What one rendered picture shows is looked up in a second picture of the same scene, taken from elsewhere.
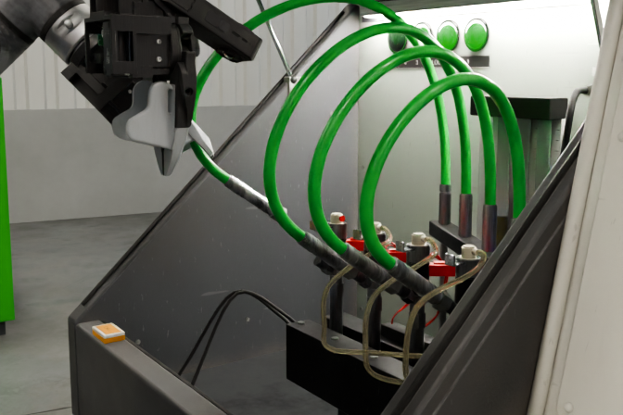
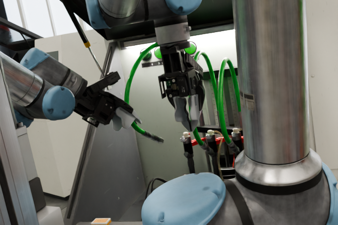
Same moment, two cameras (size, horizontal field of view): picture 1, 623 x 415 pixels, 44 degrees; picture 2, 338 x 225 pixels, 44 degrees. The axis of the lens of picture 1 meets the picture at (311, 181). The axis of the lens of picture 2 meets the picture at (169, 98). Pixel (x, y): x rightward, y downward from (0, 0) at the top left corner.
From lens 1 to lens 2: 0.75 m
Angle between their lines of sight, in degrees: 34
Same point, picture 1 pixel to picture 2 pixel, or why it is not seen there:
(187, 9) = (192, 64)
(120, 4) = (181, 67)
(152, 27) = (193, 74)
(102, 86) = (91, 105)
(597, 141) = not seen: hidden behind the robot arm
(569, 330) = (313, 141)
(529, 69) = (219, 58)
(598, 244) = (315, 111)
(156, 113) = (193, 107)
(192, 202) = (92, 151)
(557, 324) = not seen: hidden behind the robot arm
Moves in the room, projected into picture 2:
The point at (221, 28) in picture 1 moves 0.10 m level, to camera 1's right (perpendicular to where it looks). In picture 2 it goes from (197, 68) to (227, 60)
